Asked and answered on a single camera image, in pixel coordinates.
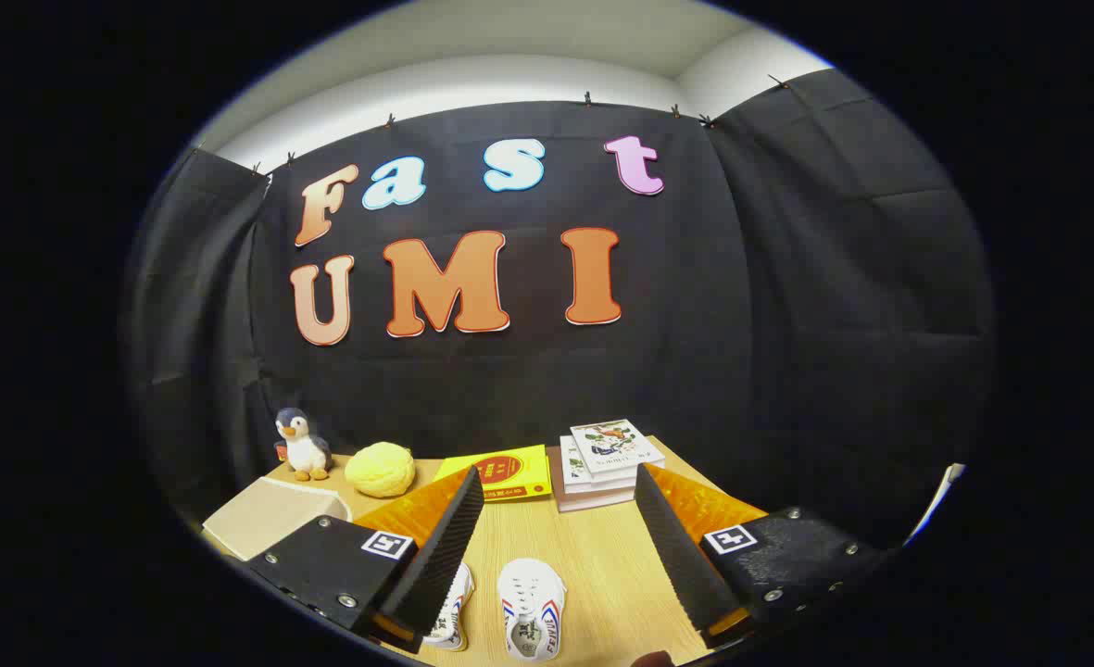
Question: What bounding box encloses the white canvas shoe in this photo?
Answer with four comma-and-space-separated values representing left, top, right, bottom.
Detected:
421, 561, 475, 651
497, 558, 567, 662

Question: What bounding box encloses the white illustrated cover book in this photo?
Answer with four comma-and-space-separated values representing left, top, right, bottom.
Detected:
570, 419, 666, 480

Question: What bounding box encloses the yellow book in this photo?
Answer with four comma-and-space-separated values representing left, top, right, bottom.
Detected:
434, 445, 553, 504

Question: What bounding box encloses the thick pale book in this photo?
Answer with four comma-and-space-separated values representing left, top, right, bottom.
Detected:
549, 447, 638, 513

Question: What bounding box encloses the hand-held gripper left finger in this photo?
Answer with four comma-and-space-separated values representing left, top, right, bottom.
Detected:
245, 465, 485, 654

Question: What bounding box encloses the beige storage box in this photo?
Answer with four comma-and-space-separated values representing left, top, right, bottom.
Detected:
202, 477, 353, 562

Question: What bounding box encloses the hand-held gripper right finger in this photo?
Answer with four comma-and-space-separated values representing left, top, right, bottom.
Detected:
633, 463, 890, 649

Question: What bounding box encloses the penguin plush toy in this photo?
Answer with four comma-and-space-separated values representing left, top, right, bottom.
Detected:
273, 408, 333, 482

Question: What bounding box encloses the yellow plush ball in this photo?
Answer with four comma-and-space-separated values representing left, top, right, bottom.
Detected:
345, 442, 416, 498

